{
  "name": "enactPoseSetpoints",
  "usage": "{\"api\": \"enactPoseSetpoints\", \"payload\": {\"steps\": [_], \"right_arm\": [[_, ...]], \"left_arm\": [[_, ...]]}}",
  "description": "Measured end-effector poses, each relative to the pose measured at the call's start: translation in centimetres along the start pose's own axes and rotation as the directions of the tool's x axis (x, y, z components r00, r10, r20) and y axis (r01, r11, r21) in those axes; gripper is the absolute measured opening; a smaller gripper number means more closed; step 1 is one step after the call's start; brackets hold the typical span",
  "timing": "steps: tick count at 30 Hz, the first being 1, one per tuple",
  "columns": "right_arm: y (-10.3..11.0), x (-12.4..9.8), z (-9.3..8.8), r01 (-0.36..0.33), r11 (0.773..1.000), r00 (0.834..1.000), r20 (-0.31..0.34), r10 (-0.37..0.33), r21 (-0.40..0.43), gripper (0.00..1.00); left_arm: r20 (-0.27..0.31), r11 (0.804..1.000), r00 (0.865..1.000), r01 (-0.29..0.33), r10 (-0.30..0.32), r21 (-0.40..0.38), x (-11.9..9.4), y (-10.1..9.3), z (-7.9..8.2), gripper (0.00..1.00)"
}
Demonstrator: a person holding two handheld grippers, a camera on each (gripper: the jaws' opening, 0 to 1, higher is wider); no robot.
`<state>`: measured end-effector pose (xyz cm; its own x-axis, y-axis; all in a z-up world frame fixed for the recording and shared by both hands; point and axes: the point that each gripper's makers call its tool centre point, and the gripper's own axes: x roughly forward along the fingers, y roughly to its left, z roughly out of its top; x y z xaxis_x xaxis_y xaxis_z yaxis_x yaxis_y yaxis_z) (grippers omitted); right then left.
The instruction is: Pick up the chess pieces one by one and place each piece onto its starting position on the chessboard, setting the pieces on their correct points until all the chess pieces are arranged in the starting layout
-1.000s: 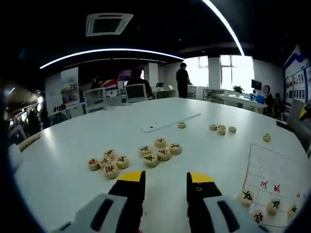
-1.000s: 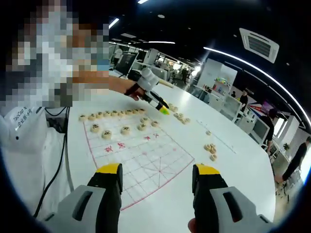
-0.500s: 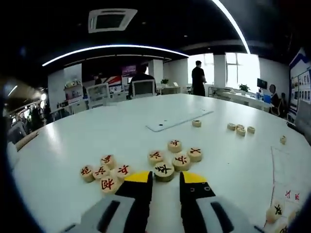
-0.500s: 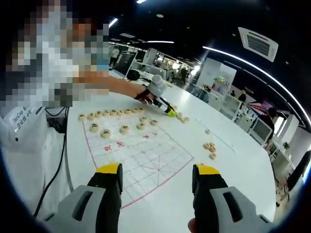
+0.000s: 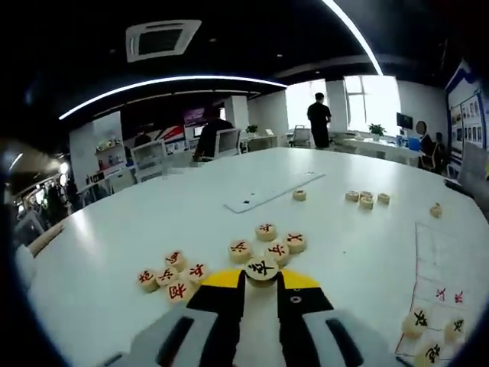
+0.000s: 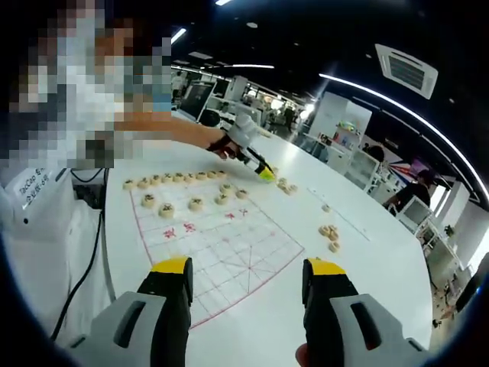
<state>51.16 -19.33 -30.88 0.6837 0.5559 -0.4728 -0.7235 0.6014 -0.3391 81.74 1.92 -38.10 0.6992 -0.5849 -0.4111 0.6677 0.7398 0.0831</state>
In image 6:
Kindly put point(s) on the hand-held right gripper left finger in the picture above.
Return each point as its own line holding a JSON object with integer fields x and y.
{"x": 149, "y": 329}

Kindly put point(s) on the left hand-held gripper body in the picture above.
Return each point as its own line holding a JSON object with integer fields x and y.
{"x": 246, "y": 132}

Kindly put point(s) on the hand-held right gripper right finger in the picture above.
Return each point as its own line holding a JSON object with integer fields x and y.
{"x": 340, "y": 329}

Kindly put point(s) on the thin chessboard sheet red lines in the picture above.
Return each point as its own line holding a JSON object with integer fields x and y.
{"x": 214, "y": 244}

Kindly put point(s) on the group of wooden chess pieces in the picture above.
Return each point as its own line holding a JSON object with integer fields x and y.
{"x": 166, "y": 208}

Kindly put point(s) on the person's left hand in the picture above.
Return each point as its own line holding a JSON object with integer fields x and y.
{"x": 225, "y": 147}

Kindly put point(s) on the person's right hand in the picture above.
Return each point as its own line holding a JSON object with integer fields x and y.
{"x": 302, "y": 357}

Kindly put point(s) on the wooden rolling pin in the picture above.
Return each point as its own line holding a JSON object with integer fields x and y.
{"x": 265, "y": 133}

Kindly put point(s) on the black round object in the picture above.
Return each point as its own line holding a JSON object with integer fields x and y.
{"x": 210, "y": 117}

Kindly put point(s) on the short ceiling light strip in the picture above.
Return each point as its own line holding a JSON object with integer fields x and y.
{"x": 229, "y": 66}

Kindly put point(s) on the white table power strip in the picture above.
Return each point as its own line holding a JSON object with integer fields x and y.
{"x": 340, "y": 214}

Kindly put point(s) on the display shelf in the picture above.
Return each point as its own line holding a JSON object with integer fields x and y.
{"x": 347, "y": 134}

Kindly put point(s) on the white mesh chair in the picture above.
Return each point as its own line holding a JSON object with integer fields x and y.
{"x": 414, "y": 214}

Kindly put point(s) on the small potted green plant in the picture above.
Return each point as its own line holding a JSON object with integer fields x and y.
{"x": 449, "y": 231}

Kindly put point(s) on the white chest-worn device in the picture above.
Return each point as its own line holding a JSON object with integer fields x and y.
{"x": 42, "y": 221}

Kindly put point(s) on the purple screen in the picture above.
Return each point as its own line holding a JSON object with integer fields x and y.
{"x": 417, "y": 168}

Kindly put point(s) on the curved ceiling light strip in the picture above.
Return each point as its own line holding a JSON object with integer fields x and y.
{"x": 412, "y": 111}

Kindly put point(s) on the ceiling air conditioner vent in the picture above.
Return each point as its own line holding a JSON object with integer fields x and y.
{"x": 407, "y": 70}

